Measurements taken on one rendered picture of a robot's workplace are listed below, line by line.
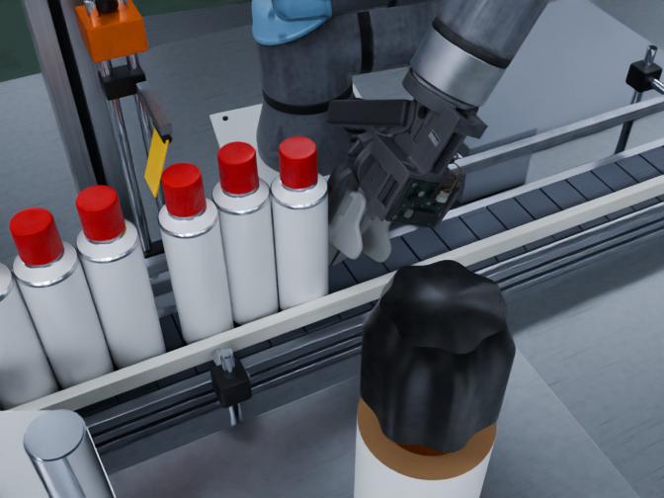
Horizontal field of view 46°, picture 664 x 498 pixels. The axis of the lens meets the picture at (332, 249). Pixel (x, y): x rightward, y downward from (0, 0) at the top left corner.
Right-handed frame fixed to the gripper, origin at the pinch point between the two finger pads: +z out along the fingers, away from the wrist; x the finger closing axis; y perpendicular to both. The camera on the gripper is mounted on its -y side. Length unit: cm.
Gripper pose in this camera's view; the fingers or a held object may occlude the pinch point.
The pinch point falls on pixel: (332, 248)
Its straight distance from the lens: 79.8
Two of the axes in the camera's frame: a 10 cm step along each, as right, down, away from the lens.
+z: -4.5, 7.7, 4.5
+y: 4.4, 6.3, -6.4
